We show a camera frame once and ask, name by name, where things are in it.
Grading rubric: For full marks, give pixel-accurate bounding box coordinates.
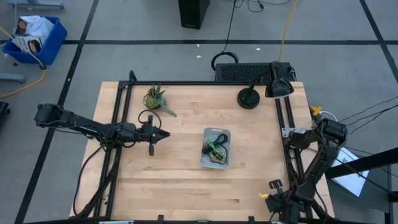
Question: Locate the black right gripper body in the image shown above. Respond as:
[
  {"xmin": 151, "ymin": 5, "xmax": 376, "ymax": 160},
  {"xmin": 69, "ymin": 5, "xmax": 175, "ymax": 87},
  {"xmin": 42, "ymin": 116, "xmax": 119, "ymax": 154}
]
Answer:
[{"xmin": 269, "ymin": 179, "xmax": 295, "ymax": 223}]

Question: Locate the yellow floor cable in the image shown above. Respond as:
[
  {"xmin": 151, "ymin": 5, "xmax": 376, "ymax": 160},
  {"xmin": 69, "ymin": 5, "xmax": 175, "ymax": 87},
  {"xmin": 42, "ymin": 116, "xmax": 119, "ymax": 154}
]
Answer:
[{"xmin": 0, "ymin": 27, "xmax": 47, "ymax": 99}]

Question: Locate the white plastic bin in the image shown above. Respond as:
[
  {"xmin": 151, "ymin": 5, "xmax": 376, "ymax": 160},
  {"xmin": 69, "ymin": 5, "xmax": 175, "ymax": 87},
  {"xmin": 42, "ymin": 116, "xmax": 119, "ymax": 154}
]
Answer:
[{"xmin": 200, "ymin": 126, "xmax": 232, "ymax": 170}]

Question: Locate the white printed box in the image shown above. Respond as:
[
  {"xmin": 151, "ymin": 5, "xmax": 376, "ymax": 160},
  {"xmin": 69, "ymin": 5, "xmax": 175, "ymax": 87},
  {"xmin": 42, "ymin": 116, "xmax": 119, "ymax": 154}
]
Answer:
[
  {"xmin": 14, "ymin": 15, "xmax": 54, "ymax": 40},
  {"xmin": 12, "ymin": 35, "xmax": 44, "ymax": 54}
]

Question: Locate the potted succulent plant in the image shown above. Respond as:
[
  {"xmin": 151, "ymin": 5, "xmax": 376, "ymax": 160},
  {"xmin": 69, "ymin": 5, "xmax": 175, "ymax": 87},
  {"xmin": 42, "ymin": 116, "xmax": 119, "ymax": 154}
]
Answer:
[{"xmin": 142, "ymin": 83, "xmax": 178, "ymax": 118}]

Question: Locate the black mesh computer case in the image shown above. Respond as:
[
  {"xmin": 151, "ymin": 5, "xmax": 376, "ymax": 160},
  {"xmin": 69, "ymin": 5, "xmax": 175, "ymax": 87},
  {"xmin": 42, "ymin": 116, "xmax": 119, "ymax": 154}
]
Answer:
[{"xmin": 214, "ymin": 62, "xmax": 296, "ymax": 83}]

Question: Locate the blue plastic bin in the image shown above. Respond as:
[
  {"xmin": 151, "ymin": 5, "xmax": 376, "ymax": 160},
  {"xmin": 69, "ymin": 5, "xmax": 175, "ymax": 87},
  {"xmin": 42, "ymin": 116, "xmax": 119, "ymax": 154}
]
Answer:
[{"xmin": 2, "ymin": 15, "xmax": 68, "ymax": 66}]

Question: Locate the green rubber band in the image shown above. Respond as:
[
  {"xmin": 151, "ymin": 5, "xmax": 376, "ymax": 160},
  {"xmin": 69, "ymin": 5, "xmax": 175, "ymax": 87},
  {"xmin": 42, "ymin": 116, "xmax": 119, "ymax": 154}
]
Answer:
[{"xmin": 205, "ymin": 139, "xmax": 226, "ymax": 161}]

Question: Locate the grey desk foot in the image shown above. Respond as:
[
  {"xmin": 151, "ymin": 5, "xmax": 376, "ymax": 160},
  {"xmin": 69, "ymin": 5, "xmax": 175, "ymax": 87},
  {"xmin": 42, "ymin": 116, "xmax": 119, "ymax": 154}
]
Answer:
[
  {"xmin": 7, "ymin": 0, "xmax": 65, "ymax": 10},
  {"xmin": 0, "ymin": 73, "xmax": 26, "ymax": 84}
]

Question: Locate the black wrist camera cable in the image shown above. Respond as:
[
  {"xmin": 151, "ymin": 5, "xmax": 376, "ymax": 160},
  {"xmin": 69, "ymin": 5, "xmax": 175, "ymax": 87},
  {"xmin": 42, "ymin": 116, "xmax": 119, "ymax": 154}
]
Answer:
[{"xmin": 137, "ymin": 109, "xmax": 162, "ymax": 129}]

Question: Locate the black floor cable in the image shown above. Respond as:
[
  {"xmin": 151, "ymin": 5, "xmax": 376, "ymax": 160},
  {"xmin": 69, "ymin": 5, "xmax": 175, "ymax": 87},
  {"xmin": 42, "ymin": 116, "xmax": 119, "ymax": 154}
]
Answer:
[
  {"xmin": 348, "ymin": 104, "xmax": 398, "ymax": 135},
  {"xmin": 338, "ymin": 95, "xmax": 398, "ymax": 124}
]

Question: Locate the black beam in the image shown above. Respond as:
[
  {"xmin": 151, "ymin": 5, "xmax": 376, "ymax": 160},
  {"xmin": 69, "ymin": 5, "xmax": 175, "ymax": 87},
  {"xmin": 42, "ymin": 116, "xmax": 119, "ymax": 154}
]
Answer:
[{"xmin": 325, "ymin": 146, "xmax": 398, "ymax": 180}]

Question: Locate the black computer tower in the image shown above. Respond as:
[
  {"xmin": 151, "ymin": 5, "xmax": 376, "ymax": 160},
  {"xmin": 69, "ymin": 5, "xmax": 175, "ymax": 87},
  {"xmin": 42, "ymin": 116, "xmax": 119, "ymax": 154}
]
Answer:
[{"xmin": 178, "ymin": 0, "xmax": 211, "ymax": 30}]

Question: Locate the black left arm cable bundle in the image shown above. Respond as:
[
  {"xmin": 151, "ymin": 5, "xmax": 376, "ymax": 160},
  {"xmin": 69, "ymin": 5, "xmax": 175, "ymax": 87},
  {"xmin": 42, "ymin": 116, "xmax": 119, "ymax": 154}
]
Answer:
[{"xmin": 72, "ymin": 141, "xmax": 124, "ymax": 218}]

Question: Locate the white printed sheet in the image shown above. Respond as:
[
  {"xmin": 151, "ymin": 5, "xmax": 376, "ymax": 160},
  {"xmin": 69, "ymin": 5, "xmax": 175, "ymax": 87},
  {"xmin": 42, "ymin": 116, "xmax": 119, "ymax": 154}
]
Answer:
[{"xmin": 329, "ymin": 146, "xmax": 371, "ymax": 197}]

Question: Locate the silver corner bracket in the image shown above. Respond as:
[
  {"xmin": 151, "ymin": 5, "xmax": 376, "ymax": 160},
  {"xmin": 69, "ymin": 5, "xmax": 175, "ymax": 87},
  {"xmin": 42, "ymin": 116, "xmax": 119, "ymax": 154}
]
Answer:
[{"xmin": 281, "ymin": 127, "xmax": 301, "ymax": 138}]

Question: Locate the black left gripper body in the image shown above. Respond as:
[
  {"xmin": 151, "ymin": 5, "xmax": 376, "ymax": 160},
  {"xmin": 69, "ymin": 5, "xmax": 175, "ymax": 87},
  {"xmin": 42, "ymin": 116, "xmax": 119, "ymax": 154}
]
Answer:
[{"xmin": 124, "ymin": 114, "xmax": 156, "ymax": 156}]

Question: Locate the black and green cable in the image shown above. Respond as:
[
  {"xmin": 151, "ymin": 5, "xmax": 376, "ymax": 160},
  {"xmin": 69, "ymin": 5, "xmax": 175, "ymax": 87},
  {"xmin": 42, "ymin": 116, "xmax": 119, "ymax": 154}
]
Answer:
[{"xmin": 202, "ymin": 133, "xmax": 230, "ymax": 156}]

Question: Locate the black hanging cable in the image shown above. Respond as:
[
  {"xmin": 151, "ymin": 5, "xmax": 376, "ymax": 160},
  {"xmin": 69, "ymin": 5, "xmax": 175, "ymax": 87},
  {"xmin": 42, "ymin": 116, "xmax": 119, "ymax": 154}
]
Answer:
[{"xmin": 210, "ymin": 0, "xmax": 240, "ymax": 72}]

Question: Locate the yellow hanging cable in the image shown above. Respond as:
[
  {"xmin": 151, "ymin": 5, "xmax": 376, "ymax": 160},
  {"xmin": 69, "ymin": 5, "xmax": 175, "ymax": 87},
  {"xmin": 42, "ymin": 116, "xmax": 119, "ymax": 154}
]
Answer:
[{"xmin": 277, "ymin": 0, "xmax": 300, "ymax": 62}]

